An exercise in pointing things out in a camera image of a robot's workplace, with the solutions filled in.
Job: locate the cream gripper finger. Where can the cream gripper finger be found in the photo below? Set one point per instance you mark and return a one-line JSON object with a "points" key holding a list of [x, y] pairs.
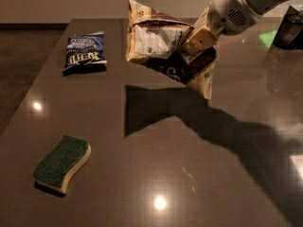
{"points": [[201, 37]]}

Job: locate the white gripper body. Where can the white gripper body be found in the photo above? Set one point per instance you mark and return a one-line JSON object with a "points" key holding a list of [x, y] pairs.
{"points": [[227, 11]]}

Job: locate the brown chip bag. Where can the brown chip bag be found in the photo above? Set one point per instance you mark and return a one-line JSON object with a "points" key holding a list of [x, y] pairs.
{"points": [[157, 41]]}

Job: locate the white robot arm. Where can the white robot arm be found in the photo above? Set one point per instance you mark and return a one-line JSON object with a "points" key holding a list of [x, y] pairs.
{"points": [[262, 6]]}

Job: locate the blue chip bag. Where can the blue chip bag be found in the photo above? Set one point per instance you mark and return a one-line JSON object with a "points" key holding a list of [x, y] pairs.
{"points": [[84, 54]]}

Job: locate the green and white sponge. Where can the green and white sponge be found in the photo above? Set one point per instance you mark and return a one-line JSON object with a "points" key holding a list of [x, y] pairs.
{"points": [[60, 165]]}

